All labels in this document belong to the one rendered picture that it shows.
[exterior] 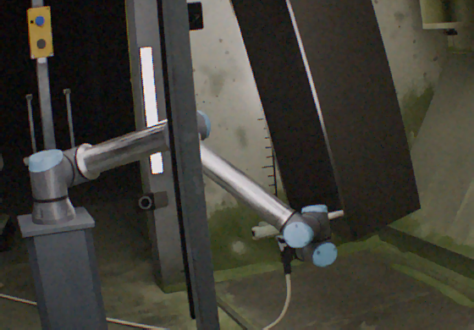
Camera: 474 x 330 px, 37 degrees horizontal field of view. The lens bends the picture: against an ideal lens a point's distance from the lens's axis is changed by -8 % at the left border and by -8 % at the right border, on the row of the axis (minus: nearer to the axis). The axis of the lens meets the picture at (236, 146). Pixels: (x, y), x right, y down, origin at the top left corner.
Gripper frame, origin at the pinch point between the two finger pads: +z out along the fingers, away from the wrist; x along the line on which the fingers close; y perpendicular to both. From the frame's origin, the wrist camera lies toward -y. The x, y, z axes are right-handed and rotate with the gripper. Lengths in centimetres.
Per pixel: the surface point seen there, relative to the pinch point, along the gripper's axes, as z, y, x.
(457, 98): 66, -29, 149
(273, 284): 72, 45, 22
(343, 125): -14.8, -38.6, 25.2
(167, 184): 98, -13, -15
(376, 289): 30, 49, 58
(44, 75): 117, -78, -66
